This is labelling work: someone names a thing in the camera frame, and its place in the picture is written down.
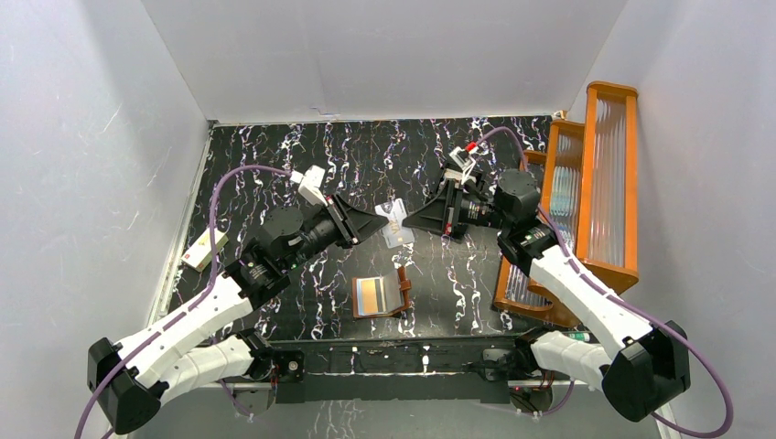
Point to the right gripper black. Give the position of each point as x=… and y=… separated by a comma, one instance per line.
x=436, y=215

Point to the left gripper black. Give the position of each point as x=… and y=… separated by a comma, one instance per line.
x=343, y=220

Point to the white silver VIP card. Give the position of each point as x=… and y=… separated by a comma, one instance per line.
x=395, y=233

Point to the gold card black stripe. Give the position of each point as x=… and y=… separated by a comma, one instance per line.
x=370, y=297

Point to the brown leather card holder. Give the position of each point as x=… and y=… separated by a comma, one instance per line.
x=397, y=288

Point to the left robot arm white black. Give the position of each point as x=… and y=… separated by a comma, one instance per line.
x=133, y=378

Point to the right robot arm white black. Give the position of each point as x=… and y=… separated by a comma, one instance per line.
x=639, y=366

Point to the orange wooden tiered rack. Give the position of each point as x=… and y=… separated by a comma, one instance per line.
x=590, y=186

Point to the small white green box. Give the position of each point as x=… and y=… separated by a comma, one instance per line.
x=198, y=255

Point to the green white marker pen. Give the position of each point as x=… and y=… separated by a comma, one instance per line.
x=579, y=336

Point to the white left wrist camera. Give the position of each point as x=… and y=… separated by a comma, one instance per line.
x=308, y=185

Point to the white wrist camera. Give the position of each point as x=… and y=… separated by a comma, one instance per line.
x=461, y=163
x=308, y=185

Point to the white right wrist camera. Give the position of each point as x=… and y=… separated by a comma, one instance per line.
x=461, y=163

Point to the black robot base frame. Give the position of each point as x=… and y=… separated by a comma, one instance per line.
x=488, y=369

